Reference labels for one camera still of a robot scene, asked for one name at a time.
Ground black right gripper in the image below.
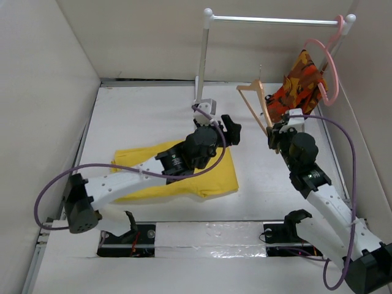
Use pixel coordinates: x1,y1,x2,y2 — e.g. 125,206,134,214
266,122,298,172

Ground yellow trousers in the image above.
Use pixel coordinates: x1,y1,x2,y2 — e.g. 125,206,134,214
110,139,240,203

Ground wooden hanger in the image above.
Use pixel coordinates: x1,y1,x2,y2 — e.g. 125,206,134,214
236,64,281,138

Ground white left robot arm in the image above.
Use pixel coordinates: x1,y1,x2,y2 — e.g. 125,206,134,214
64,115,241,243

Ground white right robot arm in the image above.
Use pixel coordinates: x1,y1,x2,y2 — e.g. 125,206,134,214
266,121,391,293

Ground orange camouflage trousers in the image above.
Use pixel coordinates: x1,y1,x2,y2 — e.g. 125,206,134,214
266,50,328,123

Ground pink plastic hanger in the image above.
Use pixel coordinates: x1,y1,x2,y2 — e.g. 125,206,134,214
304,15,344,107

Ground white clothes rack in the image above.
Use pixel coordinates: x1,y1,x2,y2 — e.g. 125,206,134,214
194,8,356,104

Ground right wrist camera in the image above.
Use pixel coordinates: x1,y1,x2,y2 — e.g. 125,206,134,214
279,108,304,133

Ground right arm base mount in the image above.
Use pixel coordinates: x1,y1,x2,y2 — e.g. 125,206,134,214
259,222,323,258

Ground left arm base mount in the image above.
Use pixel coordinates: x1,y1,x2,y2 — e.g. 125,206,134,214
97,223,156,258

